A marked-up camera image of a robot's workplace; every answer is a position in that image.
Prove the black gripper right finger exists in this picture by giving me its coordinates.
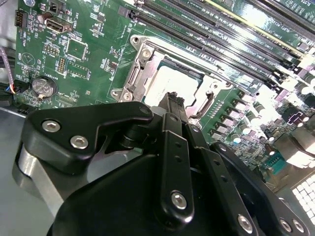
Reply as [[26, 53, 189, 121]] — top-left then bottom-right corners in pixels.
[[177, 97, 312, 236]]

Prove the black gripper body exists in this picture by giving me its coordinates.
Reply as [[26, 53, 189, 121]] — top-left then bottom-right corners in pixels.
[[46, 152, 237, 236]]

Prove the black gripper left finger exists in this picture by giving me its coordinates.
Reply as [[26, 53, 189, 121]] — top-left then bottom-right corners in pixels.
[[12, 92, 195, 227]]

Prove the metal socket cover frame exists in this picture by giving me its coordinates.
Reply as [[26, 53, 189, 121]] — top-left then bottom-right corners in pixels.
[[120, 40, 237, 118]]

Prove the silver CPU chip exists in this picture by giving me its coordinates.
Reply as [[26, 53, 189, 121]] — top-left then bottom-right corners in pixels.
[[144, 62, 206, 110]]

